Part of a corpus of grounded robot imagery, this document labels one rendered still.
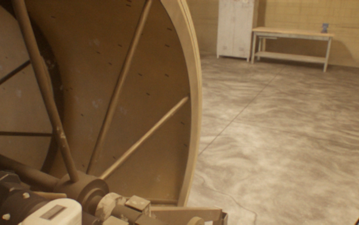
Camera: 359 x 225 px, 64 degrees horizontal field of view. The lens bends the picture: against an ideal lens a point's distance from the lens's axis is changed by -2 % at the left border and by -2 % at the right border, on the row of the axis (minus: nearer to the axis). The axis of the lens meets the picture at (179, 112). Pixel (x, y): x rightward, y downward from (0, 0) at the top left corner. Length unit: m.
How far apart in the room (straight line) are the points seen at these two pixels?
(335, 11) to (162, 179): 7.38
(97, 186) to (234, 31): 7.30
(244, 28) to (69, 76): 6.33
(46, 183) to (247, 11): 7.23
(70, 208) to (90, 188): 0.35
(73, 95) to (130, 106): 0.46
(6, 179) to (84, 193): 0.26
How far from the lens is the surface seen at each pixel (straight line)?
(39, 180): 1.04
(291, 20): 8.59
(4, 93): 2.68
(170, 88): 1.52
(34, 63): 0.73
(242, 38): 7.93
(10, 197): 0.64
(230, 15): 8.00
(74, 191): 0.88
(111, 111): 0.93
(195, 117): 1.47
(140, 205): 0.86
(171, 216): 1.14
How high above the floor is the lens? 1.48
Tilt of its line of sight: 21 degrees down
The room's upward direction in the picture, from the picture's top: 1 degrees clockwise
